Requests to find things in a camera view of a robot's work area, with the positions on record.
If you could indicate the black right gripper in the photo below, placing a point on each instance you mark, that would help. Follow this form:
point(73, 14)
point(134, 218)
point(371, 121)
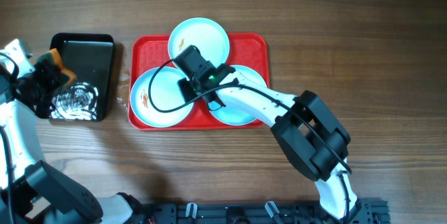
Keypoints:
point(184, 85)

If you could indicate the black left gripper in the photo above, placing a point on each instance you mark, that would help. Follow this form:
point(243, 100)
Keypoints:
point(49, 76)

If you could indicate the white plate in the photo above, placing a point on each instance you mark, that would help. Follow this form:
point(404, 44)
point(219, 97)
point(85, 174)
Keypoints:
point(233, 116)
point(207, 35)
point(165, 95)

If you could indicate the orange and green sponge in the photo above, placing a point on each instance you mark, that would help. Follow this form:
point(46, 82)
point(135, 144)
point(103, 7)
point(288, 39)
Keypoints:
point(51, 64)

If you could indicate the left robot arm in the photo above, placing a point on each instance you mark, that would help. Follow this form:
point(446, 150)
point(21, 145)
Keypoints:
point(32, 191)

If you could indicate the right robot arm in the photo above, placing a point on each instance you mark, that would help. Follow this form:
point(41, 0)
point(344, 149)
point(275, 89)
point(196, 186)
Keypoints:
point(313, 140)

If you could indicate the red serving tray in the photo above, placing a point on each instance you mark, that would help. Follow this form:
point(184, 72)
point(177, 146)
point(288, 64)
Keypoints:
point(150, 51)

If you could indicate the black water tray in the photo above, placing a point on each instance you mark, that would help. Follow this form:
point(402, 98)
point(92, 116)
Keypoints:
point(90, 56)

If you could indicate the white plate top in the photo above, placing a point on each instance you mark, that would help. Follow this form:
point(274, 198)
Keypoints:
point(207, 35)

